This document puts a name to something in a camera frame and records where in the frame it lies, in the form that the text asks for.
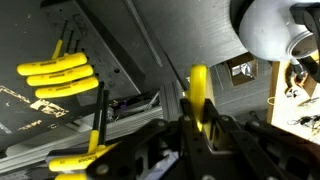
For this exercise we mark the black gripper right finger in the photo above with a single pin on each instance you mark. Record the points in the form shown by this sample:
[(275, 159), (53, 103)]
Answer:
[(240, 146)]

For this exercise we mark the black side table aluminium frame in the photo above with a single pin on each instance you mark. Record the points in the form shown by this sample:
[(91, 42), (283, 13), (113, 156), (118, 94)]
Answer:
[(33, 156)]

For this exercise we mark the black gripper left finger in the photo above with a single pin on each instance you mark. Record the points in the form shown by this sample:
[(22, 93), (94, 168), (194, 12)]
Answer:
[(133, 143)]

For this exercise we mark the black hex key stand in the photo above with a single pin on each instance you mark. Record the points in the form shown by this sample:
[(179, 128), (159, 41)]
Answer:
[(100, 40)]

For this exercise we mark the light wooden table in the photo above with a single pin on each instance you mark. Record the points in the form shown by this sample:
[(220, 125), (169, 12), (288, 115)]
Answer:
[(283, 110)]

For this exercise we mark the small open cardboard box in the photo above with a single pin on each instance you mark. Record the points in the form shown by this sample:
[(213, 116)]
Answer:
[(242, 70)]

